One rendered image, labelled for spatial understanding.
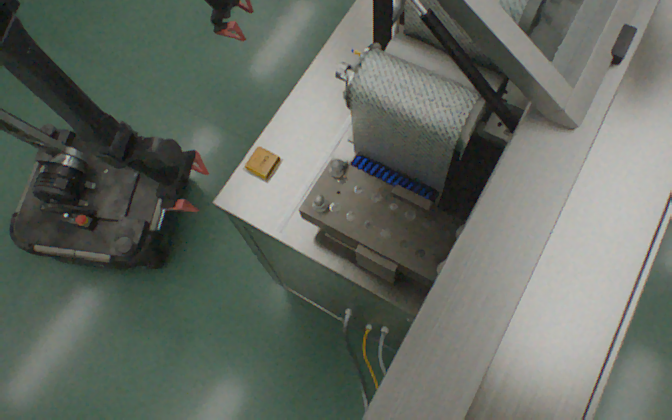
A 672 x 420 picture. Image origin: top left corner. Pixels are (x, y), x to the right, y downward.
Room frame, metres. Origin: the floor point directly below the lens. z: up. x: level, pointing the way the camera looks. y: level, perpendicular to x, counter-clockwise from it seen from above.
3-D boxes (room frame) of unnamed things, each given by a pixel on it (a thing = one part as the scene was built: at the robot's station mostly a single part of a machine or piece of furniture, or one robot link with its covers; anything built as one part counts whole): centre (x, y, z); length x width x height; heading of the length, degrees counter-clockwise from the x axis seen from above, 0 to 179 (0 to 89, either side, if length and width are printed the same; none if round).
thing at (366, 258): (0.34, -0.07, 0.96); 0.10 x 0.03 x 0.11; 50
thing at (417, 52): (0.67, -0.28, 1.17); 0.26 x 0.12 x 0.12; 50
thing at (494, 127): (0.47, -0.34, 1.28); 0.06 x 0.05 x 0.02; 50
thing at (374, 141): (0.54, -0.16, 1.11); 0.23 x 0.01 x 0.18; 50
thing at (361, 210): (0.42, -0.11, 1.00); 0.40 x 0.16 x 0.06; 50
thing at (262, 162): (0.69, 0.17, 0.91); 0.07 x 0.07 x 0.02; 50
